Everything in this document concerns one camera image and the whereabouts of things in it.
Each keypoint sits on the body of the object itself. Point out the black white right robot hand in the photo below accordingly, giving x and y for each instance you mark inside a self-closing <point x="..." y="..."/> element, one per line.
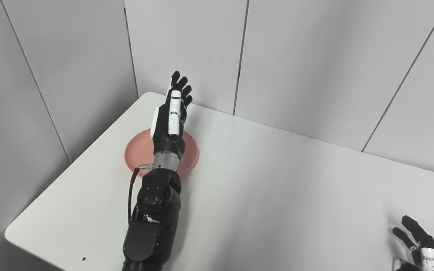
<point x="428" y="244"/>

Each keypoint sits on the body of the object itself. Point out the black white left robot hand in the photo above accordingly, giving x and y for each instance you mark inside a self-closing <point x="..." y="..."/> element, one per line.
<point x="164" y="135"/>

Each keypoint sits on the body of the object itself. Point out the pink round plate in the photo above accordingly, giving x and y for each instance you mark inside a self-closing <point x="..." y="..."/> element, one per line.
<point x="191" y="150"/>

